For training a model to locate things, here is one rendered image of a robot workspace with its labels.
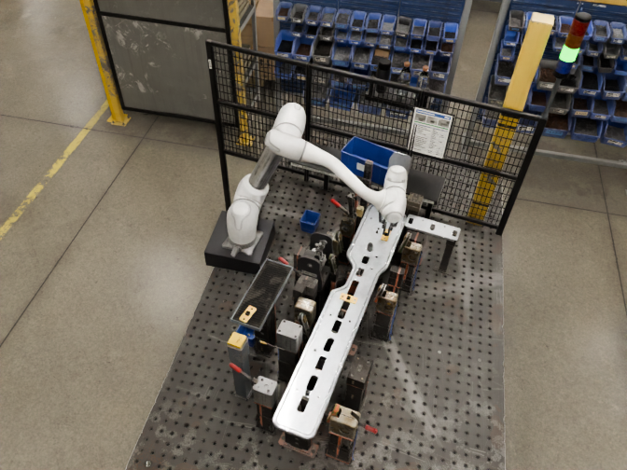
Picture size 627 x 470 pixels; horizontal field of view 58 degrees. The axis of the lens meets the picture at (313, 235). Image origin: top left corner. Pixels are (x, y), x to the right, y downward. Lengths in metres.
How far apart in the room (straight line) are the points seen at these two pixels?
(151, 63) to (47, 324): 2.26
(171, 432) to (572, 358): 2.57
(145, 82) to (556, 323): 3.77
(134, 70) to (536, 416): 4.02
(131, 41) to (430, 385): 3.59
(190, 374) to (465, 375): 1.34
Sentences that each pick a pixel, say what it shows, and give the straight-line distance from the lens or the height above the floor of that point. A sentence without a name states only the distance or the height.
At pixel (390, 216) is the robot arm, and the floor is 1.38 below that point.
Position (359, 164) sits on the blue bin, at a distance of 3.24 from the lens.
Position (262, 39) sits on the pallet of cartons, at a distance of 5.63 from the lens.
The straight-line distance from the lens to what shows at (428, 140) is 3.25.
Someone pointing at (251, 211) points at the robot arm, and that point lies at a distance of 3.02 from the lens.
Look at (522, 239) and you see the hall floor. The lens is 4.66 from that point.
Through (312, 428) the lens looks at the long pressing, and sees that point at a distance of 2.40.
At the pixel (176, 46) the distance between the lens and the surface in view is 4.90.
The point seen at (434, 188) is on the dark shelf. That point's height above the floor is 1.03.
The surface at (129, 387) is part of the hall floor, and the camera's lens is 3.75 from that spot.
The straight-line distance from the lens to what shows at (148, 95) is 5.31.
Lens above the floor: 3.20
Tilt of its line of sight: 47 degrees down
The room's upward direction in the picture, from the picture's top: 2 degrees clockwise
